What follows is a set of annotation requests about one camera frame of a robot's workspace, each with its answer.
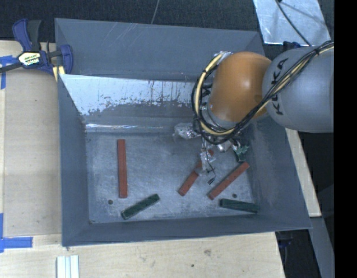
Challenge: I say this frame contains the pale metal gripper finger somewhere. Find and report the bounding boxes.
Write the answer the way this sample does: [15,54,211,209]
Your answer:
[206,155,217,185]
[198,148,209,174]

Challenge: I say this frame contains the red-brown flat block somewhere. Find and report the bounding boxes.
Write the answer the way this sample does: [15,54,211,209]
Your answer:
[116,138,129,199]
[207,161,251,201]
[177,150,216,197]

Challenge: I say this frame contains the grey metal bin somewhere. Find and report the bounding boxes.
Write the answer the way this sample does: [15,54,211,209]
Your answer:
[54,17,314,247]

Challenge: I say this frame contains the dark green flat block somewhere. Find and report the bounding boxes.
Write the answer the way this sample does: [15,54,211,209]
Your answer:
[121,193,161,221]
[218,198,260,214]

